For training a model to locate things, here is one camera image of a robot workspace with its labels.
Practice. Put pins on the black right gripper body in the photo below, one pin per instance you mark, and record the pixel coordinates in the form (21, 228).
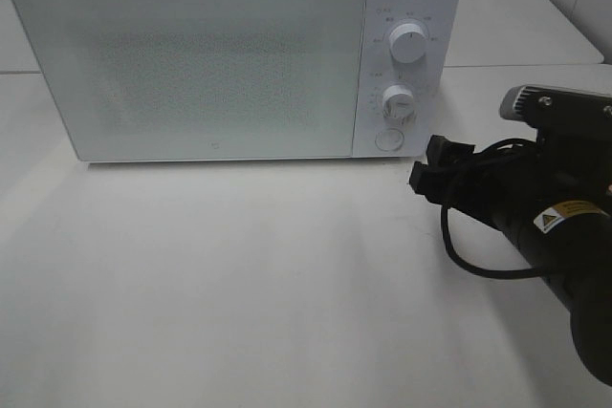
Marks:
(542, 184)

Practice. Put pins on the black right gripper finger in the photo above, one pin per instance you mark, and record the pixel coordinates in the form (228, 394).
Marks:
(445, 154)
(429, 181)

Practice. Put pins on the white round door button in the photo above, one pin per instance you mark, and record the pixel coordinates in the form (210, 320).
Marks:
(390, 139)

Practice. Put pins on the white microwave door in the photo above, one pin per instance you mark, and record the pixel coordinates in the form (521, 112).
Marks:
(190, 80)

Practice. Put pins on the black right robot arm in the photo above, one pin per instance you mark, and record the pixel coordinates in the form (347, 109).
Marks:
(574, 261)

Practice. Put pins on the white lower microwave knob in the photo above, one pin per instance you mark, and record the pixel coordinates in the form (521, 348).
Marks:
(398, 102)

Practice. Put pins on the white microwave knob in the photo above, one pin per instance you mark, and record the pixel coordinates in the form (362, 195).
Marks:
(407, 42)
(398, 102)

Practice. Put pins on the white upper microwave knob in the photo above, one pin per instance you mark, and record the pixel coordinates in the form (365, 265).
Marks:
(407, 42)

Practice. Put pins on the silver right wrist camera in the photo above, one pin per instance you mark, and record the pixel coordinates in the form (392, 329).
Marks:
(562, 110)

